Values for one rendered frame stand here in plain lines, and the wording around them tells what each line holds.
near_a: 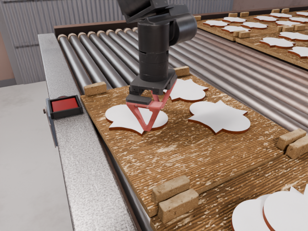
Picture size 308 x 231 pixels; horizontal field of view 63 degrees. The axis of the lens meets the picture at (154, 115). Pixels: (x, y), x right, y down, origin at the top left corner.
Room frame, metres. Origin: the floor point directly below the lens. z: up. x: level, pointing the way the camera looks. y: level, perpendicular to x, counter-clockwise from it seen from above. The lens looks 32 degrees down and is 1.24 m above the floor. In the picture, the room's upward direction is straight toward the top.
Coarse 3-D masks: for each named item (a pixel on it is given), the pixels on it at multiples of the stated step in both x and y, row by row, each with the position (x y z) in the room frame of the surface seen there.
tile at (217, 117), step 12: (192, 108) 0.51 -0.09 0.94; (204, 108) 0.51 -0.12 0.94; (216, 108) 0.51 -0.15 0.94; (228, 108) 0.51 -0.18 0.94; (192, 120) 0.46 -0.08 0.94; (204, 120) 0.46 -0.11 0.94; (216, 120) 0.46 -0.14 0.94; (228, 120) 0.46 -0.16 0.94; (240, 120) 0.46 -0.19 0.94; (216, 132) 0.41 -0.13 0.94; (228, 132) 0.42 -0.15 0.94; (240, 132) 0.42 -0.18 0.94
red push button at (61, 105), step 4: (60, 100) 0.58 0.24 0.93; (64, 100) 0.58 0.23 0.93; (68, 100) 0.58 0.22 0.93; (72, 100) 0.58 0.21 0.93; (52, 104) 0.56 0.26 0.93; (56, 104) 0.56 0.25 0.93; (60, 104) 0.56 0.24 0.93; (64, 104) 0.56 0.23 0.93; (68, 104) 0.56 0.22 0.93; (72, 104) 0.56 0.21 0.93; (76, 104) 0.56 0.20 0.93; (56, 108) 0.54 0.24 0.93; (60, 108) 0.54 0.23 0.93; (64, 108) 0.54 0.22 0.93; (68, 108) 0.54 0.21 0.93
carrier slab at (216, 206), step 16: (272, 160) 0.34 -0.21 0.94; (288, 160) 0.34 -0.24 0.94; (304, 160) 0.34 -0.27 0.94; (240, 176) 0.30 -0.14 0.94; (256, 176) 0.30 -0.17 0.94; (272, 176) 0.30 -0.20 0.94; (288, 176) 0.30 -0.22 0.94; (304, 176) 0.30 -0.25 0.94; (208, 192) 0.27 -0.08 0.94; (224, 192) 0.27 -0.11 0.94; (240, 192) 0.27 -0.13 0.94; (256, 192) 0.27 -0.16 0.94; (272, 192) 0.27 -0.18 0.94; (208, 208) 0.24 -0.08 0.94; (224, 208) 0.24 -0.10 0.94; (160, 224) 0.21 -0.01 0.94; (176, 224) 0.21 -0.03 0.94; (192, 224) 0.21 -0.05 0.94; (208, 224) 0.21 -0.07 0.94; (224, 224) 0.21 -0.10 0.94
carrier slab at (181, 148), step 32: (96, 96) 0.59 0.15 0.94; (160, 96) 0.59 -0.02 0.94; (224, 96) 0.59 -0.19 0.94; (192, 128) 0.44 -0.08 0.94; (256, 128) 0.44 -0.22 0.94; (128, 160) 0.34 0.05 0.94; (160, 160) 0.34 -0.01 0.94; (192, 160) 0.34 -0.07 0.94; (224, 160) 0.34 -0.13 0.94; (256, 160) 0.34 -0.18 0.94
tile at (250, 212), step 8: (248, 200) 0.22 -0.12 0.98; (256, 200) 0.22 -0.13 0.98; (264, 200) 0.22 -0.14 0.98; (240, 208) 0.20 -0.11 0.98; (248, 208) 0.20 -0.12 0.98; (256, 208) 0.20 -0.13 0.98; (232, 216) 0.19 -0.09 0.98; (240, 216) 0.19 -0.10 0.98; (248, 216) 0.19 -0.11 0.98; (256, 216) 0.19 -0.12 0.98; (232, 224) 0.18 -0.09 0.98; (240, 224) 0.18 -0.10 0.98; (248, 224) 0.18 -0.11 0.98; (256, 224) 0.18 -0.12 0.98; (264, 224) 0.18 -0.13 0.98
